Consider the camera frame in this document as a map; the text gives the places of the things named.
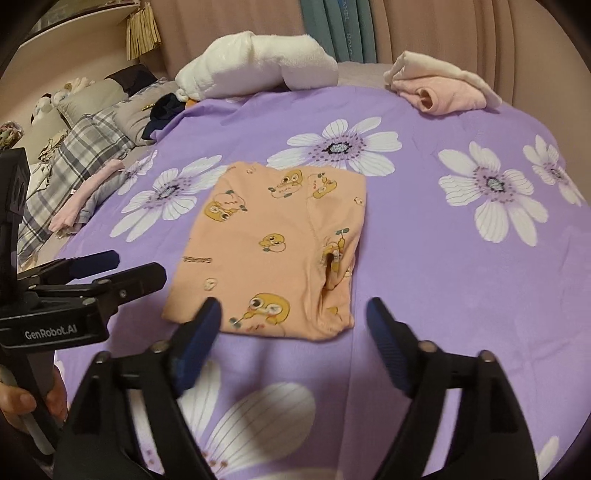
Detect dark brown pillow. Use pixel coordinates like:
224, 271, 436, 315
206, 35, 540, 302
104, 64, 160, 95

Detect grey pillow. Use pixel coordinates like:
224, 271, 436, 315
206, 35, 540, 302
113, 80, 181, 146

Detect plush toys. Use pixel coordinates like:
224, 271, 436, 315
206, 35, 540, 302
32, 78, 93, 121

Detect purple floral blanket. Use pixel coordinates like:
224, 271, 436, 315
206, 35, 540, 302
41, 85, 589, 480

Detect orange printed shirt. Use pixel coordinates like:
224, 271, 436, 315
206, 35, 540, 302
161, 161, 368, 342

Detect cream folded cloth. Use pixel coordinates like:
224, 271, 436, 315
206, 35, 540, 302
383, 51, 503, 109

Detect person's left hand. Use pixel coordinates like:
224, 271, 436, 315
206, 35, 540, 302
0, 364, 69, 435

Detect teal curtain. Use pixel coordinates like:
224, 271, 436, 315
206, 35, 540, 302
300, 0, 377, 63

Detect beige pillow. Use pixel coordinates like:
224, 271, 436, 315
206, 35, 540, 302
58, 78, 127, 125

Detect beige curtain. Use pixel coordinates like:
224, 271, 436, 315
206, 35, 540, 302
152, 0, 555, 107

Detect pink folded garment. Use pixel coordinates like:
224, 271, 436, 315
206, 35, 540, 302
48, 159, 125, 234

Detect dark navy clothes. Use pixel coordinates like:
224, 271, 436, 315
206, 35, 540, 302
141, 93, 185, 141

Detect white wall shelf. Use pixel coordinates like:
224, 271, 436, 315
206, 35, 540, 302
18, 0, 153, 47

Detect grey folded garment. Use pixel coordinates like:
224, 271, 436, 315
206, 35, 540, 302
76, 171, 134, 227

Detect white plush blanket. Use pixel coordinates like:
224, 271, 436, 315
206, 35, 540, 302
174, 31, 339, 101

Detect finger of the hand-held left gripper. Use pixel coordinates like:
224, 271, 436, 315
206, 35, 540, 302
18, 250, 120, 287
34, 263, 168, 311

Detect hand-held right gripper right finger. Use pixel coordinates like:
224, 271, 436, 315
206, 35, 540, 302
366, 296, 541, 480

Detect plaid blanket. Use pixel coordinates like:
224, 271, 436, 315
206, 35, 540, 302
18, 113, 134, 268

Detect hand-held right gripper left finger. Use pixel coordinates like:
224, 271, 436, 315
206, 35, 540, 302
54, 296, 223, 480

